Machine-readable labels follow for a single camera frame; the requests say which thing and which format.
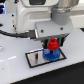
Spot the large blue gear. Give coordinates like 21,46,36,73
43,49,60,61

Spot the beige connector block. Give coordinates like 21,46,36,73
12,18,17,34

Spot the black-framed peg base plate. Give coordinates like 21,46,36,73
26,49,66,68

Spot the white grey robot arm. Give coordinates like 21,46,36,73
16,0,79,41

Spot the left metal peg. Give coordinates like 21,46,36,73
34,53,39,63

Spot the red gear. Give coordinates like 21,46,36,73
47,38,59,51

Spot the black cable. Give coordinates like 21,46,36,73
0,29,36,39

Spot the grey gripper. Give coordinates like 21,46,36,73
33,18,73,48

